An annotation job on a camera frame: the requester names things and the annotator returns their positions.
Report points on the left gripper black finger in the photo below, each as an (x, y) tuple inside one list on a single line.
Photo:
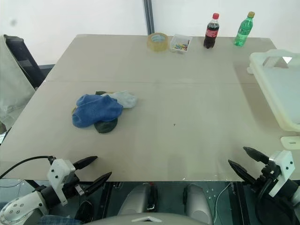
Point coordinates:
[(99, 181), (85, 161)]

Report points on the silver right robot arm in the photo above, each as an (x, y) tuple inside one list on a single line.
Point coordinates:
[(289, 188)]

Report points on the dark green ankle sock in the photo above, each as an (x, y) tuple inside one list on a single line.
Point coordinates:
[(99, 92), (106, 127)]

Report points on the white plastic bin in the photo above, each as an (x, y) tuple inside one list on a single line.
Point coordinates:
[(281, 93)]

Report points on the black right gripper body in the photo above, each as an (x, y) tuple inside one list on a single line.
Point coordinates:
[(267, 174)]

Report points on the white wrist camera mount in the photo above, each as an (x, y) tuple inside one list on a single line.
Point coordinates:
[(284, 161), (58, 170)]

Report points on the blue ankle sock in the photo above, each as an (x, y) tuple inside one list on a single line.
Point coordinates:
[(93, 115), (87, 99)]

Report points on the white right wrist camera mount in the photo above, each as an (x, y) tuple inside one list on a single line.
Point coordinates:
[(284, 161)]

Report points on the black mesh office chair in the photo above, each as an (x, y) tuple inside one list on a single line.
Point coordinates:
[(21, 56)]

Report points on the green plastic soda bottle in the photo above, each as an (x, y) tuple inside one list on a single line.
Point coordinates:
[(243, 30)]

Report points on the light grey ankle sock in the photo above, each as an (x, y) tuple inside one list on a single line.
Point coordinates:
[(126, 99)]

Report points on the cola bottle with red cap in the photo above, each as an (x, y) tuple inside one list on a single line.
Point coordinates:
[(211, 32)]

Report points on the clear packing tape roll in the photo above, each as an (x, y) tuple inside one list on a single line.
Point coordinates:
[(152, 45)]

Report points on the grey aluminium post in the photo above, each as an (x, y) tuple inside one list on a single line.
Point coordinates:
[(149, 16)]

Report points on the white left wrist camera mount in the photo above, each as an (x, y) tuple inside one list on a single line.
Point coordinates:
[(58, 170)]

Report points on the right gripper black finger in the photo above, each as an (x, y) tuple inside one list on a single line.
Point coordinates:
[(242, 173), (255, 155)]

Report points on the clear box of coloured clips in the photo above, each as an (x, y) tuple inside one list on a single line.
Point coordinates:
[(180, 44)]

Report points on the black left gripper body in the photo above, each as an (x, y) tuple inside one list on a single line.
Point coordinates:
[(73, 184)]

